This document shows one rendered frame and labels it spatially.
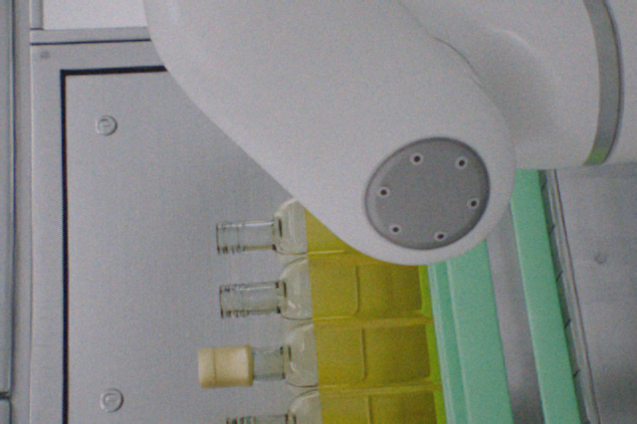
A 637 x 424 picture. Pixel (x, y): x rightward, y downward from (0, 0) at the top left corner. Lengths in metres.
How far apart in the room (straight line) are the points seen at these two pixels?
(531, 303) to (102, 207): 0.48
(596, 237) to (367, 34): 0.49
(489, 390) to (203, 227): 0.42
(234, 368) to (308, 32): 0.59
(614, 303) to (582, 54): 0.36
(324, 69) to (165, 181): 0.77
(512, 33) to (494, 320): 0.37
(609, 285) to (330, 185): 0.46
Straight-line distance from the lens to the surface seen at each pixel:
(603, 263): 1.01
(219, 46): 0.55
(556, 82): 0.67
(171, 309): 1.27
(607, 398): 0.98
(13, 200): 1.33
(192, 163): 1.32
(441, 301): 1.08
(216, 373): 1.10
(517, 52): 0.68
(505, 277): 1.02
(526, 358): 1.00
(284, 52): 0.55
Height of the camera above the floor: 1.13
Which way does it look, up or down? 4 degrees down
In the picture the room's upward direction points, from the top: 94 degrees counter-clockwise
